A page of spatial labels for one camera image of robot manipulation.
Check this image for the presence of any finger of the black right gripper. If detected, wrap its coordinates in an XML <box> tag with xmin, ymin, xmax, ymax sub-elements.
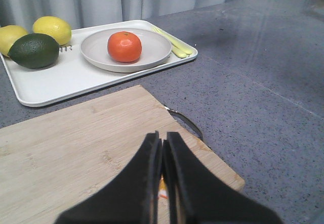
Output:
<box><xmin>163</xmin><ymin>132</ymin><xmax>282</xmax><ymax>223</ymax></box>
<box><xmin>55</xmin><ymin>132</ymin><xmax>162</xmax><ymax>223</ymax></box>

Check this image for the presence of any beige round plate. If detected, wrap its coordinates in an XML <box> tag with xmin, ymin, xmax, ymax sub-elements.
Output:
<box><xmin>80</xmin><ymin>28</ymin><xmax>172</xmax><ymax>73</ymax></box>

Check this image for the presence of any orange mandarin fruit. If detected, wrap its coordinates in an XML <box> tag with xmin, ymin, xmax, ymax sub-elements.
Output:
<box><xmin>107</xmin><ymin>31</ymin><xmax>142</xmax><ymax>63</ymax></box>

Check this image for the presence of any white bear-print tray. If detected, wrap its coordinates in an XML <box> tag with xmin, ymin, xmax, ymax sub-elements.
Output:
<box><xmin>1</xmin><ymin>20</ymin><xmax>198</xmax><ymax>107</ymax></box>

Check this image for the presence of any wooden cutting board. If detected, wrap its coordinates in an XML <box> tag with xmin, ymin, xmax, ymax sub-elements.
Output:
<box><xmin>1</xmin><ymin>85</ymin><xmax>245</xmax><ymax>223</ymax></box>

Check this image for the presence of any yellow plastic fork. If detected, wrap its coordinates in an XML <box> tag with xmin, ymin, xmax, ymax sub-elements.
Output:
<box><xmin>152</xmin><ymin>27</ymin><xmax>187</xmax><ymax>58</ymax></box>

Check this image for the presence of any yellow plastic spoon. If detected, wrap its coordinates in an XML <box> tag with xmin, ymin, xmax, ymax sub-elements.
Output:
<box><xmin>158</xmin><ymin>28</ymin><xmax>192</xmax><ymax>56</ymax></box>

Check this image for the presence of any green lime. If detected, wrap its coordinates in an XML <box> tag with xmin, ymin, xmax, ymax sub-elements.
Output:
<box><xmin>8</xmin><ymin>33</ymin><xmax>60</xmax><ymax>69</ymax></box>

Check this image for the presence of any yellow lemon right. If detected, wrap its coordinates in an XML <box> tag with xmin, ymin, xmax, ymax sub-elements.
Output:
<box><xmin>32</xmin><ymin>16</ymin><xmax>72</xmax><ymax>46</ymax></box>

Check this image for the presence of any yellow lemon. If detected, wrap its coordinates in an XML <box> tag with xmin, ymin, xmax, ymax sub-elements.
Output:
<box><xmin>0</xmin><ymin>25</ymin><xmax>28</xmax><ymax>57</ymax></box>
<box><xmin>32</xmin><ymin>16</ymin><xmax>72</xmax><ymax>46</ymax></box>

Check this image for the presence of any yellow lemon left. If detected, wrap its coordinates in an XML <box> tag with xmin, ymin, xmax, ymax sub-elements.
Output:
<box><xmin>0</xmin><ymin>25</ymin><xmax>28</xmax><ymax>57</ymax></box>

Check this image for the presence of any metal cutting board handle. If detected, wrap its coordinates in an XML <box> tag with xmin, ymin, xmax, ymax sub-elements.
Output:
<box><xmin>164</xmin><ymin>105</ymin><xmax>204</xmax><ymax>141</ymax></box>

